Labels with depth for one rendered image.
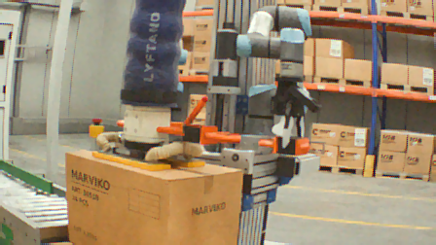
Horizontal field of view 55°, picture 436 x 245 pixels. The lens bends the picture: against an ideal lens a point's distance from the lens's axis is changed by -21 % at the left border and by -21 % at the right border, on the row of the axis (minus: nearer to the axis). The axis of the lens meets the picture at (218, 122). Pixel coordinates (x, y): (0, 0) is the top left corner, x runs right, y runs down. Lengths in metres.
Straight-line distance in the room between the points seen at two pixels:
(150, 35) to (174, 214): 0.64
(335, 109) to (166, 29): 8.79
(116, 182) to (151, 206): 0.18
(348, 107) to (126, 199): 8.86
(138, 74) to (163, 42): 0.14
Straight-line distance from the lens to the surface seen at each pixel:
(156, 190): 1.61
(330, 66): 9.14
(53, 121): 5.39
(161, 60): 1.80
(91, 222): 1.91
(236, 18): 2.52
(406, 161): 8.68
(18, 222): 2.25
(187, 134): 1.71
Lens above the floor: 1.20
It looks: 3 degrees down
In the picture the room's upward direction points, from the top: 4 degrees clockwise
